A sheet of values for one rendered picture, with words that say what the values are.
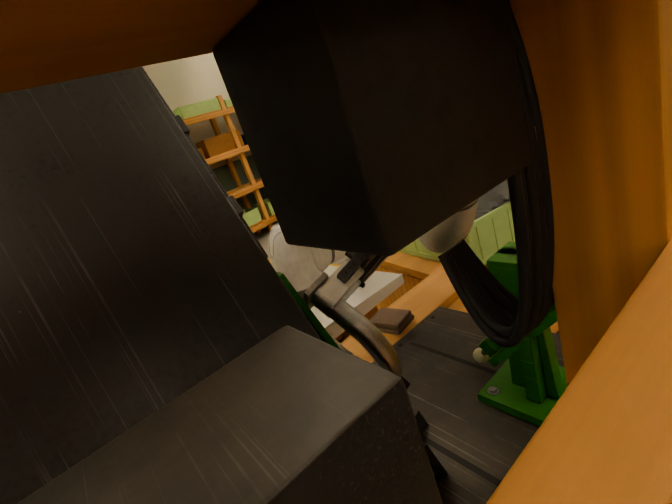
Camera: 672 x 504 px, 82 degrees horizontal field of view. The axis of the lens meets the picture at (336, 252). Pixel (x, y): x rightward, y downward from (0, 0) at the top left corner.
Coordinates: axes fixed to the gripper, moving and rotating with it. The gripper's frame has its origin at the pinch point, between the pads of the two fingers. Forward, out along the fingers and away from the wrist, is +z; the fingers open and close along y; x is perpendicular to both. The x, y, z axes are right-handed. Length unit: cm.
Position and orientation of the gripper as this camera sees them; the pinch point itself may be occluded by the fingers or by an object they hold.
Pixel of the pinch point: (338, 288)
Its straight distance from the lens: 53.2
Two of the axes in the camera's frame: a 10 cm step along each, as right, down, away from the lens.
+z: -6.3, 6.6, -4.1
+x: 7.7, 5.8, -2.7
